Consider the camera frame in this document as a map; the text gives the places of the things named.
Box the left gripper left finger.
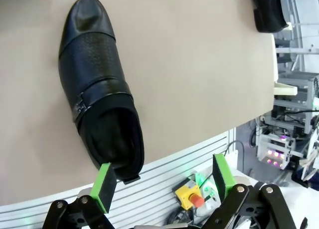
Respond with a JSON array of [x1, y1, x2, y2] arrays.
[[41, 162, 121, 229]]

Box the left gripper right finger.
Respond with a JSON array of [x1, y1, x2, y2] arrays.
[[201, 153, 298, 229]]

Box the black leather loafer shoe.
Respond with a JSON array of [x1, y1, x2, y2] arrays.
[[247, 0, 290, 33], [58, 0, 145, 185]]

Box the yellow emergency stop button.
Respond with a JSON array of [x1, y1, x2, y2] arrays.
[[174, 183, 205, 211]]

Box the control box with pink lights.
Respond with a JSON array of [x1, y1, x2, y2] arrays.
[[256, 134, 295, 169]]

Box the aluminium equipment rack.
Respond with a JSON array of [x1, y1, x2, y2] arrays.
[[256, 73, 319, 170]]

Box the slotted aluminium base plate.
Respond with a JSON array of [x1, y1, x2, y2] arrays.
[[0, 128, 237, 229]]

